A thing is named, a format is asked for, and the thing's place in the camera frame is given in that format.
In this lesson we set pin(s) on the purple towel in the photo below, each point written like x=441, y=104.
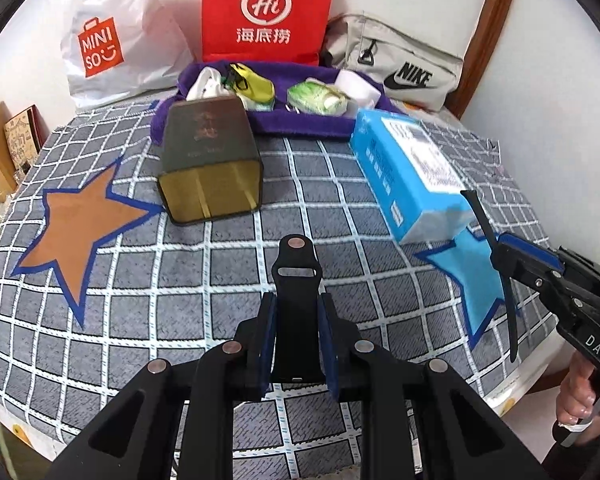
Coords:
x=300, y=126

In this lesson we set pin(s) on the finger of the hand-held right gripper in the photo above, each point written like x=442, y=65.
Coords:
x=527, y=255

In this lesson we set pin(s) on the white sock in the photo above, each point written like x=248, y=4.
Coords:
x=202, y=85

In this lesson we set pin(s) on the clear pale green packet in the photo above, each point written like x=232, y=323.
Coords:
x=317, y=97

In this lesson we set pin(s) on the person's right hand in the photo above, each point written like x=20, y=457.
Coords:
x=575, y=395

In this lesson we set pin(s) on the white face mask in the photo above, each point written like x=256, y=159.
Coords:
x=356, y=89

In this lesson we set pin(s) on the blue star patch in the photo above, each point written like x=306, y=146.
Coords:
x=480, y=285

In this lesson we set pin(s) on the white plastic shopping bag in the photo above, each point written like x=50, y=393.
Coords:
x=140, y=25

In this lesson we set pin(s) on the thin black curved strip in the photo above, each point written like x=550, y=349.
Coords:
x=485, y=230

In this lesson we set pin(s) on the orange star patch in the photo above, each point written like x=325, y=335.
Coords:
x=80, y=230

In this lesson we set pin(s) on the blue tissue pack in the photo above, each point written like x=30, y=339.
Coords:
x=405, y=180

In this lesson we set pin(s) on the dark olive tin box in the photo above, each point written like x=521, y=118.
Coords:
x=205, y=150

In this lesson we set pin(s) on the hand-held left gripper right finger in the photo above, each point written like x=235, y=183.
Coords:
x=326, y=350

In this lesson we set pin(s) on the yellow cloth item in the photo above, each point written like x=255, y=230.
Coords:
x=255, y=87

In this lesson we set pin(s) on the brown wooden door frame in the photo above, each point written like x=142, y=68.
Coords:
x=495, y=20

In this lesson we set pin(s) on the grey waist bag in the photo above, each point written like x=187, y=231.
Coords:
x=410, y=50

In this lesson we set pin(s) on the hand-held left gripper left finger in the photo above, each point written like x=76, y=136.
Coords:
x=266, y=345

